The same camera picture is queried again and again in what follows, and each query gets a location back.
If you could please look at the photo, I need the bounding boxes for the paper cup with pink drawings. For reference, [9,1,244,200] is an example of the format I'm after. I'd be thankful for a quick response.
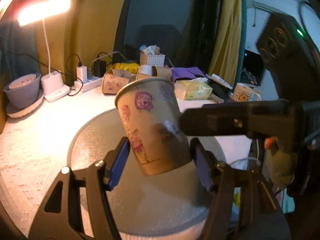
[115,77,191,176]

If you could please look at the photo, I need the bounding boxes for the right brown paper cup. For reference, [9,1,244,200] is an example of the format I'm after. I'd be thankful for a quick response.
[152,66,172,79]

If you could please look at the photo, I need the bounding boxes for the plain brown paper cup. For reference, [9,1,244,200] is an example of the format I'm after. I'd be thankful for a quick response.
[136,73,152,80]

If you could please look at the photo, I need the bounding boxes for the lying paper cup with drawings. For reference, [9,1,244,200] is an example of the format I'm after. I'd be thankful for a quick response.
[102,73,130,94]

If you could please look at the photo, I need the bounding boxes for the rear brown paper cup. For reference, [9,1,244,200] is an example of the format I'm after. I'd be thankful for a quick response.
[107,68,133,79]

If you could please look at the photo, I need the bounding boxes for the white cartoon mug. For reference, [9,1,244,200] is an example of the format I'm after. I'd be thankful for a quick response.
[229,83,261,102]

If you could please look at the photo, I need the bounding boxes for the black wallet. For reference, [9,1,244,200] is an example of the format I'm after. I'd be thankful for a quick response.
[207,79,234,102]

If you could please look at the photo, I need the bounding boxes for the black monitor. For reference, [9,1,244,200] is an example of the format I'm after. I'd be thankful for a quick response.
[240,50,265,86]

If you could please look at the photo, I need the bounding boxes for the white cream tube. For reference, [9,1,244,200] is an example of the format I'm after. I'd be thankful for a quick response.
[206,74,233,90]

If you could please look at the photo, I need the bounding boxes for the right yellow curtain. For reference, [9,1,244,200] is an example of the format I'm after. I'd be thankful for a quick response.
[208,0,242,85]

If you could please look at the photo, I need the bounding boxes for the yellow curtain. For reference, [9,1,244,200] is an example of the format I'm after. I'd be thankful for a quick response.
[208,0,242,85]
[34,0,124,82]

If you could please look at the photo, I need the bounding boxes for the yellow tissue pack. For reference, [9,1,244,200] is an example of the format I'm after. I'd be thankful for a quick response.
[175,77,213,100]

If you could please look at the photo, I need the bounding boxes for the round grey warming pad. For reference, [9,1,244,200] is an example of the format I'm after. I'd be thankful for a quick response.
[67,109,212,239]

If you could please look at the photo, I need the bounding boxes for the purple cloth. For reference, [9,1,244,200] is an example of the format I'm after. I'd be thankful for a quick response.
[171,67,206,82]

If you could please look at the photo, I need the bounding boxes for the white plate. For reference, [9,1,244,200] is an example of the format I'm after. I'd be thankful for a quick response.
[6,89,44,119]

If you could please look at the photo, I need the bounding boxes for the white plastic basket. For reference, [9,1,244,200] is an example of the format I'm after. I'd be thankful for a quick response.
[139,53,165,67]

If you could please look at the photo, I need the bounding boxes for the white air conditioner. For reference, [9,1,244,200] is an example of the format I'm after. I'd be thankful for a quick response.
[247,0,277,13]

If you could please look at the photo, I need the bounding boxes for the white toilet paper roll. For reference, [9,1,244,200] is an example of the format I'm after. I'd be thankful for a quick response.
[138,64,152,76]

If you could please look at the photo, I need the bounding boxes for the white desk lamp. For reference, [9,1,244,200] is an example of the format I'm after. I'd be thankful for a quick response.
[17,0,71,102]

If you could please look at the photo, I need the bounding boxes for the white power strip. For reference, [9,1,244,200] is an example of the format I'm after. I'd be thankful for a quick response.
[73,76,103,93]

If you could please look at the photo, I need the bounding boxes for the yellow cloth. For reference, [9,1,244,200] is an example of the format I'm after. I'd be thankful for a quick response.
[110,62,140,74]

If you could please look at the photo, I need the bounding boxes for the white charger plug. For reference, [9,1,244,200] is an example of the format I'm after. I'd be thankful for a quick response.
[76,66,88,83]

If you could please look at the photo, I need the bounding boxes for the white bowl inside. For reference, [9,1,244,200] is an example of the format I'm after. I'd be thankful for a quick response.
[9,74,36,90]

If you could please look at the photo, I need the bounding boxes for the black power adapter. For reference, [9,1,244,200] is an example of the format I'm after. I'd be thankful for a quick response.
[94,60,107,77]

